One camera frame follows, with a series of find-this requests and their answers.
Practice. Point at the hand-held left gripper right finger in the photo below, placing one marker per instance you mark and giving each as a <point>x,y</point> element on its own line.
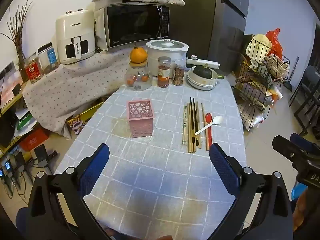
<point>223,167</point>

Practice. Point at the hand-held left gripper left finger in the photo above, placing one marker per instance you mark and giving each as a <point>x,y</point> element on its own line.
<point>96,170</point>

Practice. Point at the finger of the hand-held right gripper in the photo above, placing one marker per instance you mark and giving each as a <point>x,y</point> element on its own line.
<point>287,151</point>
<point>306,141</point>

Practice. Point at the bamboo chopstick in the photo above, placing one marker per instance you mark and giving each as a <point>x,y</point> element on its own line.
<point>189,130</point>
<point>198,120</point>
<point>205,130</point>
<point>194,147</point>

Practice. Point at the paper-wrapped chopsticks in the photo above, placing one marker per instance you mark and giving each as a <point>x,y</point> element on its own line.
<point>185,125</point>

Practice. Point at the pink perforated utensil basket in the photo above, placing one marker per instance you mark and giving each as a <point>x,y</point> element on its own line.
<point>140,120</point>

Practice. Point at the person's right hand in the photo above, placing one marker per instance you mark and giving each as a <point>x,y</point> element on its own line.
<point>300,212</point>

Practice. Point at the red plastic spoon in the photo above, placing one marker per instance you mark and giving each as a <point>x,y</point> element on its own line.
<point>209,135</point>

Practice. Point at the white plastic spoon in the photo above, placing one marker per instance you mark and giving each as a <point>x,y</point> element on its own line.
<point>217,120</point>

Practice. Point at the black chopstick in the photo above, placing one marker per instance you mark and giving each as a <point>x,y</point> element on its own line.
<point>192,115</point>
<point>196,127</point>

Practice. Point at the colourful cardboard box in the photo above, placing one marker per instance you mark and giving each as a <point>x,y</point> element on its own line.
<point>80,122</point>

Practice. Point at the black chair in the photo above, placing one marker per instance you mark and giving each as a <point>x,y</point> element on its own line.
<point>308,87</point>

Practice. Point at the grey checked tablecloth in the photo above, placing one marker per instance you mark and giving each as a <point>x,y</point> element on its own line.
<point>150,175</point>

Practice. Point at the red box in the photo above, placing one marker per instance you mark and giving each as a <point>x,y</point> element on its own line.
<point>33,141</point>

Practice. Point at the woven basket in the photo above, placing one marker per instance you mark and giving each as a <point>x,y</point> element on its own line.
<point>276,66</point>

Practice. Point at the stack of cream plates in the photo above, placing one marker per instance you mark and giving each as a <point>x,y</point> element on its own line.
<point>200,87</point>

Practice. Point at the green box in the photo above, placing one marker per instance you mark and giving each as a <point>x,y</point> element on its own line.
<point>26,122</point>

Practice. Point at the floral cabinet cover cloth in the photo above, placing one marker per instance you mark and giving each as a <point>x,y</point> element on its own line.
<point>75,85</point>

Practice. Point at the small tangerine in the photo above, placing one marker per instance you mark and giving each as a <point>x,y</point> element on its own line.
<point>129,81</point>
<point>144,78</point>

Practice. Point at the black monitor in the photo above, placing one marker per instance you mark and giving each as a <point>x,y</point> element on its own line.
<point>6,130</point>

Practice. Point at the dark green squash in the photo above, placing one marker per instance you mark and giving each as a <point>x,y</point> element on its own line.
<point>202,71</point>

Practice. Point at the glass jar with cork lid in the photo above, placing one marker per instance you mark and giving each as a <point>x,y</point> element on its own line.
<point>138,80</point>

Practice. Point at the dried slices jar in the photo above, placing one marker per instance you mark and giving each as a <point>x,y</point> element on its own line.
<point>178,76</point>

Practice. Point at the red plastic bag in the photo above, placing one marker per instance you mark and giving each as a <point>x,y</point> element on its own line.
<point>275,42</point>

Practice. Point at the pale cabbage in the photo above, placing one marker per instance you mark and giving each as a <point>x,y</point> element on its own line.
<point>257,46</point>

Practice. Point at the red spice jar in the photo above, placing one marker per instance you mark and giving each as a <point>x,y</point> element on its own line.
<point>163,75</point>

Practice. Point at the red label glass jar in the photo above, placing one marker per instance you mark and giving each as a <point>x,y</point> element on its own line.
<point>33,70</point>

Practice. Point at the blue label clear jar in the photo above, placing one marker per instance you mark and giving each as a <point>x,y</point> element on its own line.
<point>48,58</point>

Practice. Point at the large orange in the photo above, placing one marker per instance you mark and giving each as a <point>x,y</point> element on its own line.
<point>138,55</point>

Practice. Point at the white electric cooking pot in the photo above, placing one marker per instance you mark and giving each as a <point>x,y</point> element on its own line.
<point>165,55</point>

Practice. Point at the glass vase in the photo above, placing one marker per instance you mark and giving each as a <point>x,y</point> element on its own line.
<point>21,62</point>

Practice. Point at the white air fryer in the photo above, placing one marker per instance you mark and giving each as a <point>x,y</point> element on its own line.
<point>75,35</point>

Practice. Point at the grey refrigerator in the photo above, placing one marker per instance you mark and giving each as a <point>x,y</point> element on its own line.
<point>230,25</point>

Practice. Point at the black microwave oven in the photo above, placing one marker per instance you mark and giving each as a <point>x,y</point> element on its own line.
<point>135,25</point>

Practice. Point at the dried twigs bunch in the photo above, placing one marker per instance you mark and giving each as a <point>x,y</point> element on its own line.
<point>18,22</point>

